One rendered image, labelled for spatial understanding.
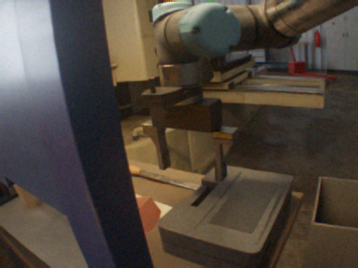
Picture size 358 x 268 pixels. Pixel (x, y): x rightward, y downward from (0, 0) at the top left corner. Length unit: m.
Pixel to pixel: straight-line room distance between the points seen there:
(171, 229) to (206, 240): 0.07
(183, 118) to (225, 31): 0.20
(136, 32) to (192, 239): 1.60
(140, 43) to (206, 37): 1.57
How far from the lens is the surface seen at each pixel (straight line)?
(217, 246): 0.46
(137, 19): 1.92
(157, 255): 0.56
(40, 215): 0.78
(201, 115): 0.48
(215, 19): 0.36
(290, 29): 0.41
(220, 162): 0.51
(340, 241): 1.30
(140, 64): 1.92
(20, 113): 0.22
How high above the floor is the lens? 1.34
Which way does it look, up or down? 20 degrees down
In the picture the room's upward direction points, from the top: 7 degrees counter-clockwise
